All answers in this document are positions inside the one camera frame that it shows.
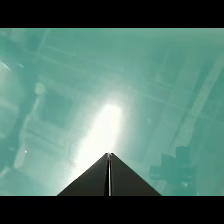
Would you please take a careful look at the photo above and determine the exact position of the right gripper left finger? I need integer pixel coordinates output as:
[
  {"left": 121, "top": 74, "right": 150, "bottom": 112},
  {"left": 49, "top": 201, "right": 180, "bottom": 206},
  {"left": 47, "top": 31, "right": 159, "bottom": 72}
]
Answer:
[{"left": 57, "top": 152, "right": 110, "bottom": 197}]

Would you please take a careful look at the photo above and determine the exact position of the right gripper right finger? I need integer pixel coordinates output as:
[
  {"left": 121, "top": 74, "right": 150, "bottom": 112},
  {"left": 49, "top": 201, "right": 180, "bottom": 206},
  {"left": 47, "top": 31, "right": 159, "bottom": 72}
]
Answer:
[{"left": 109, "top": 152, "right": 162, "bottom": 197}]

